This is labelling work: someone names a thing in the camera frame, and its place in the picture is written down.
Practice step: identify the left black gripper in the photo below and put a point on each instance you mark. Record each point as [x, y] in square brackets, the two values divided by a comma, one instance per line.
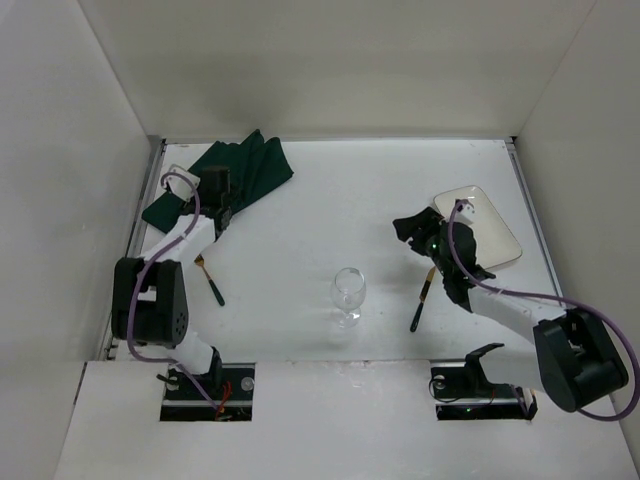
[223, 215]

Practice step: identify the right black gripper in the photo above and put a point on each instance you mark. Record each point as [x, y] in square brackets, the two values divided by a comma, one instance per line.
[417, 228]

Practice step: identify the dark green cloth placemat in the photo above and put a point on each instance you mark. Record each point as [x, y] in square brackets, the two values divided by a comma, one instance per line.
[257, 167]

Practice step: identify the white rectangular plate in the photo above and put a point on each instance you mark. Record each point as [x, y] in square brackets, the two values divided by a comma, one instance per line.
[496, 244]

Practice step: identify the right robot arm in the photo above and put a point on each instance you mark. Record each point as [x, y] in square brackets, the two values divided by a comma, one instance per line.
[581, 355]

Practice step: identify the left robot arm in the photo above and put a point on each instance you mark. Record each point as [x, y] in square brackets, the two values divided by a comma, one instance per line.
[149, 303]

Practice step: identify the clear wine glass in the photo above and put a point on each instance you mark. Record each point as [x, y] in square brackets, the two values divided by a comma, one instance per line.
[348, 292]

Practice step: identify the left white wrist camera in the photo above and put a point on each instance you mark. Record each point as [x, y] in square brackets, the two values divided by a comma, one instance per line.
[178, 181]

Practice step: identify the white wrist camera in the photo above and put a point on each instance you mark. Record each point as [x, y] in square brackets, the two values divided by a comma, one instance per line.
[178, 181]
[464, 212]

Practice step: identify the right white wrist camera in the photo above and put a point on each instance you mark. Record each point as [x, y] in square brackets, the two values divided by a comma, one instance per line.
[464, 212]

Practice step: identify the gold fork dark handle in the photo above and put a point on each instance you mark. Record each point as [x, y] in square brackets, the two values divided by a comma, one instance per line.
[199, 261]

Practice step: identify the gold knife dark handle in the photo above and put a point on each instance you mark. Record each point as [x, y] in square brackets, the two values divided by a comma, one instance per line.
[422, 297]

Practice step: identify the left aluminium table rail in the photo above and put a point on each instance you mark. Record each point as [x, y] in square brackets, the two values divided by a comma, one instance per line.
[157, 147]

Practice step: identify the aluminium table rail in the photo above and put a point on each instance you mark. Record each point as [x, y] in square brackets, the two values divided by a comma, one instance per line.
[157, 147]
[511, 148]

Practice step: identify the right aluminium table rail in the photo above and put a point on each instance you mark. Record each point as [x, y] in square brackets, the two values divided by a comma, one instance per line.
[511, 148]

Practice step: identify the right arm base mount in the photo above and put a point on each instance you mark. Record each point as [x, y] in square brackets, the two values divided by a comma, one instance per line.
[462, 391]

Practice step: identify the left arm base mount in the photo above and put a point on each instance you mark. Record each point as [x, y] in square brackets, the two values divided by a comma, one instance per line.
[232, 391]

